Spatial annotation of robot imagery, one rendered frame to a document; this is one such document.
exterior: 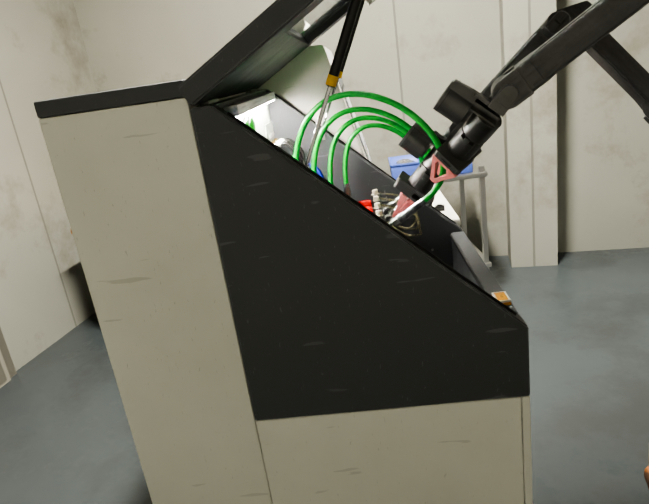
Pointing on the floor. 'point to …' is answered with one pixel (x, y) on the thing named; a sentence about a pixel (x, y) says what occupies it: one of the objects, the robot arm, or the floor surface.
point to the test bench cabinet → (403, 455)
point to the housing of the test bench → (158, 288)
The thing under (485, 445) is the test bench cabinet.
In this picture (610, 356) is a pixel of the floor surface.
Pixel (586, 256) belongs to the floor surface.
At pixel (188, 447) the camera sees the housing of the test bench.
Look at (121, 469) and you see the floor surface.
